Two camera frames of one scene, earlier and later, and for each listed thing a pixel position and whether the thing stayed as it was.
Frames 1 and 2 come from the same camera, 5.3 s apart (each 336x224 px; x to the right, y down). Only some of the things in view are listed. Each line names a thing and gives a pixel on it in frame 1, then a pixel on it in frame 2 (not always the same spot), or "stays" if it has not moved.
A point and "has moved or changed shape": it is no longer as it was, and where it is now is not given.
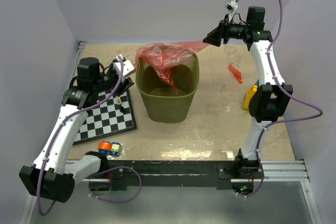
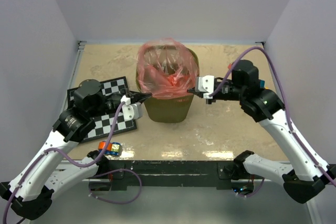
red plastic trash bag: x=164 y=56 has moved or changed shape
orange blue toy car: x=107 y=147 stays
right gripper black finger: x=214 y=38 to x=191 y=91
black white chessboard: x=115 y=116 stays
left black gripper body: x=123 y=85 to x=128 y=93
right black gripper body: x=226 y=32 to x=210 y=100
